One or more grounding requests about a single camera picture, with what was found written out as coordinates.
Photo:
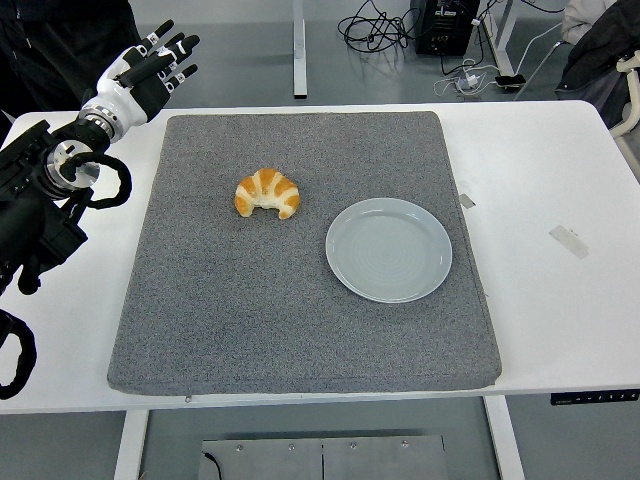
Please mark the grey fabric mat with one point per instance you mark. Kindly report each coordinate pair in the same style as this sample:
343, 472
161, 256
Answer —
250, 300

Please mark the person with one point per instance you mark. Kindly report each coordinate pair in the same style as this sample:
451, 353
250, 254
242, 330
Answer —
60, 50

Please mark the slanted background white table leg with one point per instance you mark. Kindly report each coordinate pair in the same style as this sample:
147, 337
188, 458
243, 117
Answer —
501, 40

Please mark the metal chair leg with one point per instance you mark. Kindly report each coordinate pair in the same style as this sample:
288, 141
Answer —
537, 70

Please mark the black computer box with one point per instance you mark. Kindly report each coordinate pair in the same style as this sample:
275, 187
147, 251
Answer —
445, 30

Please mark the grey round plate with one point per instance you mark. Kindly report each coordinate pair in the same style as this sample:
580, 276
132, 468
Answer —
390, 250

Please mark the table control panel black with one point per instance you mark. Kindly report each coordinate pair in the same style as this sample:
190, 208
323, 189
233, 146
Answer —
595, 397

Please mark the grey metal plate with screws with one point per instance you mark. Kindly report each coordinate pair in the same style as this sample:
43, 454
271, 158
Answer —
350, 460

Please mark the long grey tape piece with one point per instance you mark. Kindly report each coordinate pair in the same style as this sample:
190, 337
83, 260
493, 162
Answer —
569, 241

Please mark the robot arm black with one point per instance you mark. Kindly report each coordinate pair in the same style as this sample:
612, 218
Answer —
30, 225

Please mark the white chair armrest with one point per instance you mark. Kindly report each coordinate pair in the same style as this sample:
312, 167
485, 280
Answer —
631, 65

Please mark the white garment on chair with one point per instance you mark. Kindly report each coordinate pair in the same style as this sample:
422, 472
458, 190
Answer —
580, 20

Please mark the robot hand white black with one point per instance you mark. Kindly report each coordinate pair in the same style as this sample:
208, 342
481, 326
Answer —
125, 97

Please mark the black jacket on chair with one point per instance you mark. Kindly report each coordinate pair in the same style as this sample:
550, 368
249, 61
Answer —
600, 65

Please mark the croissant bread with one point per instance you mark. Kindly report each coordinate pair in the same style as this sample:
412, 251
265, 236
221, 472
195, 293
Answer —
270, 187

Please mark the black phone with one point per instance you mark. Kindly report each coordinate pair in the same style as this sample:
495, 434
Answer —
510, 81

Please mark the small grey tape piece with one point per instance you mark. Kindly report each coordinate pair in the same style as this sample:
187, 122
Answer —
468, 200

